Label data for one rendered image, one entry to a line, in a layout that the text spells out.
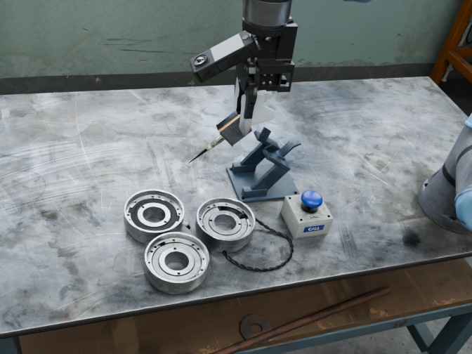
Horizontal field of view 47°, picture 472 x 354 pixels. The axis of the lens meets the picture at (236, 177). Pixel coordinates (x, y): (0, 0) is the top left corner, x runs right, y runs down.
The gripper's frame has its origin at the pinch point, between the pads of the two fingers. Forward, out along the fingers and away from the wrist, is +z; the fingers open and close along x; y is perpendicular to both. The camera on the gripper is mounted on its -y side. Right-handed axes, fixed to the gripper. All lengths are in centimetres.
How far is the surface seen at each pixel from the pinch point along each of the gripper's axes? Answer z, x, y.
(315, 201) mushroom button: 8.8, -12.8, 12.1
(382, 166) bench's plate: 16.3, 4.4, 35.4
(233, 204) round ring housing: 12.3, -7.9, -1.7
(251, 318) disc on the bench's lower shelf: 40.1, -14.1, 3.4
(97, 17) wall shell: 47, 150, -23
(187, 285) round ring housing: 12.6, -25.1, -12.9
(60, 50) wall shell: 61, 149, -40
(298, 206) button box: 11.5, -10.9, 10.0
